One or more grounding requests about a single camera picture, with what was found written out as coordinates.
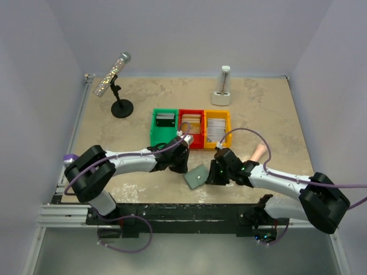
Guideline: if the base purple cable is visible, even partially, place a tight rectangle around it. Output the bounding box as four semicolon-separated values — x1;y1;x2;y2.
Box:
96;214;154;253

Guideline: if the yellow plastic bin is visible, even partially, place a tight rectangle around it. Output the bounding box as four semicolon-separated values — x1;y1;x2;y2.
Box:
204;110;232;150

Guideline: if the pink microphone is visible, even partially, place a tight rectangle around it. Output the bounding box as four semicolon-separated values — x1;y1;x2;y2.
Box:
249;143;267;162

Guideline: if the silver cards stack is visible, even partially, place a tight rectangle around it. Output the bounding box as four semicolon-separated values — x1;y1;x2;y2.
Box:
206;118;226;142

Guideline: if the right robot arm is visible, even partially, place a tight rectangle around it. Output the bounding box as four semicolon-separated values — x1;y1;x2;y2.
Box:
205;148;350;234

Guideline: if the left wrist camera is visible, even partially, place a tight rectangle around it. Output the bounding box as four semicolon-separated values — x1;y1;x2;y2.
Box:
183;135;194;147

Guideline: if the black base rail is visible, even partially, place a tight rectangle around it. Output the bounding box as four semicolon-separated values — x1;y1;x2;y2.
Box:
86;195;289;238

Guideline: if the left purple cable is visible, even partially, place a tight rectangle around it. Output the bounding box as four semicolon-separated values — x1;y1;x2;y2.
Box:
64;121;192;197

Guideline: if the green plastic bin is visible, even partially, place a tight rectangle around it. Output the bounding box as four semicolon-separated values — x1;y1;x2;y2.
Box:
150;108;178;146

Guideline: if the black microphone stand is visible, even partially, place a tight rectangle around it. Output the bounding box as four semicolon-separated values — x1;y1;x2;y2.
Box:
110;75;134;119

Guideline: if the glitter silver microphone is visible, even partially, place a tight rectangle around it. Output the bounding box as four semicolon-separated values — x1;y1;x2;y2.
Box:
93;52;131;97

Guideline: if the teal leather card holder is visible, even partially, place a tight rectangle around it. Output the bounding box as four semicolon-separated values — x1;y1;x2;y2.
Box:
183;164;209;190

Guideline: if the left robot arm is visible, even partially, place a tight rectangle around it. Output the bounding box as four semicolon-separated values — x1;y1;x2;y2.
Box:
64;135;193;225

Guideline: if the white metronome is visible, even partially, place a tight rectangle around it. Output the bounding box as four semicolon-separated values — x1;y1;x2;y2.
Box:
211;65;231;106

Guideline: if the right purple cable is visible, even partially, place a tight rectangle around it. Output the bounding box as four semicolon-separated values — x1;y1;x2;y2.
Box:
216;127;367;211

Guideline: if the purple bracket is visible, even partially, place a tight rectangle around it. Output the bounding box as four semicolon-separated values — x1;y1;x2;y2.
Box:
63;154;79;167

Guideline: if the aluminium frame rail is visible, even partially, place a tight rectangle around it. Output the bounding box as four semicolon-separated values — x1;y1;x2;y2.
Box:
22;74;96;274

